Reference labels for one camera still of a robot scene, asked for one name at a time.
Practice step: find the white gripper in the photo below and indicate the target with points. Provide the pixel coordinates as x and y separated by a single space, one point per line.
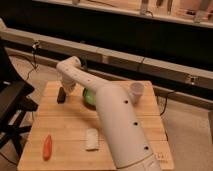
68 84

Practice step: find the black eraser block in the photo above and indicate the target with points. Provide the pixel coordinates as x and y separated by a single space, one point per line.
61 95

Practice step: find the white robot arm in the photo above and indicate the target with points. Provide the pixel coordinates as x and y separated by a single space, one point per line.
127 142

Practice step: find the green bowl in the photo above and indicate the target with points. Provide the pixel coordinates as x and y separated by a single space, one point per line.
89 97

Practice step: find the white folded cloth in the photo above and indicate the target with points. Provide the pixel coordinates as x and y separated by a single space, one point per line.
92 139

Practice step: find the black chair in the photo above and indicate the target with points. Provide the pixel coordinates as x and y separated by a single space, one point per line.
14 102

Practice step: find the orange carrot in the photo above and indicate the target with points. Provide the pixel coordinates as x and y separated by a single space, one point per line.
47 148

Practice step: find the white paper cup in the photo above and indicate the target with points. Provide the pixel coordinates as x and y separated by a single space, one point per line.
136 90

